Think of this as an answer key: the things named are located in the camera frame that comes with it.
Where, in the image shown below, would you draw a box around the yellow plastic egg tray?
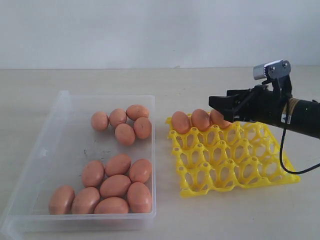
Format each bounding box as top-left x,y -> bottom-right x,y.
168,122 -> 301,198

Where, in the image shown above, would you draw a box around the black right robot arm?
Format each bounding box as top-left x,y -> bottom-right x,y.
208,85 -> 320,139

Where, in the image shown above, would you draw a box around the brown egg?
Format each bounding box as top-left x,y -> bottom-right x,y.
127,182 -> 153,214
48,185 -> 75,215
99,174 -> 132,198
71,187 -> 101,215
94,197 -> 129,214
210,109 -> 232,129
128,158 -> 152,184
171,111 -> 191,134
105,153 -> 132,177
90,111 -> 109,132
133,117 -> 152,140
115,123 -> 136,146
190,108 -> 211,132
109,108 -> 127,128
126,104 -> 149,121
81,160 -> 105,188

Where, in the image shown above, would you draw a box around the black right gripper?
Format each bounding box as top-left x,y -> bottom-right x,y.
208,85 -> 285,125

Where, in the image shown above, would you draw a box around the clear plastic container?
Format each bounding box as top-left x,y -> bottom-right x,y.
0,91 -> 157,240

